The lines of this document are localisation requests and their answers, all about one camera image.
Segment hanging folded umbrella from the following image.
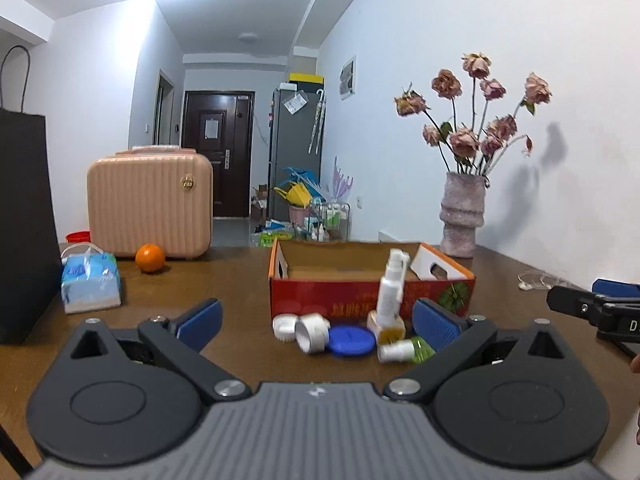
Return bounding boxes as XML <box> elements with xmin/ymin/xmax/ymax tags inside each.
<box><xmin>308</xmin><ymin>89</ymin><xmax>327</xmax><ymax>155</ymax></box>

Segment dried pink roses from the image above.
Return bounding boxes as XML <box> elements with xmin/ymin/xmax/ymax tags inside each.
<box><xmin>394</xmin><ymin>52</ymin><xmax>553</xmax><ymax>177</ymax></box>

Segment green spray bottle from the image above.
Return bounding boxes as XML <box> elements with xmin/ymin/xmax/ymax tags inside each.
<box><xmin>377</xmin><ymin>336</ymin><xmax>437</xmax><ymax>364</ymax></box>

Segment blue clothes hangers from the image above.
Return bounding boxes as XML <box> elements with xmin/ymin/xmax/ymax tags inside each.
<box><xmin>282</xmin><ymin>166</ymin><xmax>321</xmax><ymax>196</ymax></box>

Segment orange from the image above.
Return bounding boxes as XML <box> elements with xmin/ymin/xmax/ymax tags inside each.
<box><xmin>135</xmin><ymin>243</ymin><xmax>166</xmax><ymax>274</ymax></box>

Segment yellow watering can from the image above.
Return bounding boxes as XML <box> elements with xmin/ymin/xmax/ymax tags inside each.
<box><xmin>274</xmin><ymin>184</ymin><xmax>311</xmax><ymax>207</ymax></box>

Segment purple clothes hangers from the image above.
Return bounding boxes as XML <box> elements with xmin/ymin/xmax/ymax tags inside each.
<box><xmin>331</xmin><ymin>157</ymin><xmax>354</xmax><ymax>201</ymax></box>

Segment white spray bottle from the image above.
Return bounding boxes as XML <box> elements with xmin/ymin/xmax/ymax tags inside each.
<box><xmin>376</xmin><ymin>249</ymin><xmax>412</xmax><ymax>328</ymax></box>

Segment wall picture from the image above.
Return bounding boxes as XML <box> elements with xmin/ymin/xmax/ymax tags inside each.
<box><xmin>339</xmin><ymin>56</ymin><xmax>357</xmax><ymax>100</ymax></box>

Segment red cardboard box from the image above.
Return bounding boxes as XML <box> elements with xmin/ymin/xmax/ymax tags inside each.
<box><xmin>268</xmin><ymin>238</ymin><xmax>476</xmax><ymax>321</ymax></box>

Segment packets on floor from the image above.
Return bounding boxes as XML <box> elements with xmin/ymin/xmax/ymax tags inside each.
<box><xmin>252</xmin><ymin>220</ymin><xmax>296</xmax><ymax>248</ymax></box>

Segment dark brown entrance door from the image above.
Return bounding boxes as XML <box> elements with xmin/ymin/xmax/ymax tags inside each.
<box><xmin>181</xmin><ymin>91</ymin><xmax>255</xmax><ymax>219</ymax></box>

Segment black paper bag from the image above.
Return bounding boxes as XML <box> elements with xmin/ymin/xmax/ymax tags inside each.
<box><xmin>0</xmin><ymin>45</ymin><xmax>63</xmax><ymax>346</ymax></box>

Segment blue tissue pack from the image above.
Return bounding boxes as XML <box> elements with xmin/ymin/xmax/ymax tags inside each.
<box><xmin>61</xmin><ymin>242</ymin><xmax>122</xmax><ymax>315</ymax></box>

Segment white ridged cap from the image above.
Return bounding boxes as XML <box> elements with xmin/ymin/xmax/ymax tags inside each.
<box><xmin>272</xmin><ymin>313</ymin><xmax>301</xmax><ymax>344</ymax></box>

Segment white earphones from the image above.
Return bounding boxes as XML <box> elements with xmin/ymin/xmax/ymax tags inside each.
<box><xmin>516</xmin><ymin>270</ymin><xmax>576</xmax><ymax>291</ymax></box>

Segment grey refrigerator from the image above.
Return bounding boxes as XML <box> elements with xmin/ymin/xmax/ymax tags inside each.
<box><xmin>268</xmin><ymin>87</ymin><xmax>325</xmax><ymax>223</ymax></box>

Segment interior door frame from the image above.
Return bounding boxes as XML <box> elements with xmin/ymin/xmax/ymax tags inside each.
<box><xmin>153</xmin><ymin>70</ymin><xmax>176</xmax><ymax>147</ymax></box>

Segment white yellow charger plug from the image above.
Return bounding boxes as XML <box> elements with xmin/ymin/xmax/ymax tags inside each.
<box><xmin>366</xmin><ymin>310</ymin><xmax>407</xmax><ymax>346</ymax></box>

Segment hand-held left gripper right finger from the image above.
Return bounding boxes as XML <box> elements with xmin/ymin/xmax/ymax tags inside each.
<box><xmin>382</xmin><ymin>297</ymin><xmax>571</xmax><ymax>406</ymax></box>

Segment pink ceramic vase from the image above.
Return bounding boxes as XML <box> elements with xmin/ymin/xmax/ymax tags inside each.
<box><xmin>439</xmin><ymin>171</ymin><xmax>488</xmax><ymax>259</ymax></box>

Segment wire trolley with bottles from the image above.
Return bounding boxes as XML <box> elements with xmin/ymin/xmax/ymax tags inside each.
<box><xmin>305</xmin><ymin>199</ymin><xmax>349</xmax><ymax>242</ymax></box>

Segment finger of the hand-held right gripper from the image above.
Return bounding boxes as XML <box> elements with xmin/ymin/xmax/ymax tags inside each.
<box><xmin>546</xmin><ymin>285</ymin><xmax>608</xmax><ymax>319</ymax></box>
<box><xmin>591</xmin><ymin>279</ymin><xmax>640</xmax><ymax>306</ymax></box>

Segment blue lid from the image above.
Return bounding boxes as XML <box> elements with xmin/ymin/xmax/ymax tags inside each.
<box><xmin>327</xmin><ymin>325</ymin><xmax>377</xmax><ymax>359</ymax></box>

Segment pink ribbed suitcase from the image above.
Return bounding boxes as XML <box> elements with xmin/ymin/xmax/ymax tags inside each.
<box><xmin>86</xmin><ymin>145</ymin><xmax>214</xmax><ymax>261</ymax></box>

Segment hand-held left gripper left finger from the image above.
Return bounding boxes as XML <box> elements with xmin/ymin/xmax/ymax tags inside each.
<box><xmin>65</xmin><ymin>297</ymin><xmax>252</xmax><ymax>404</ymax></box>

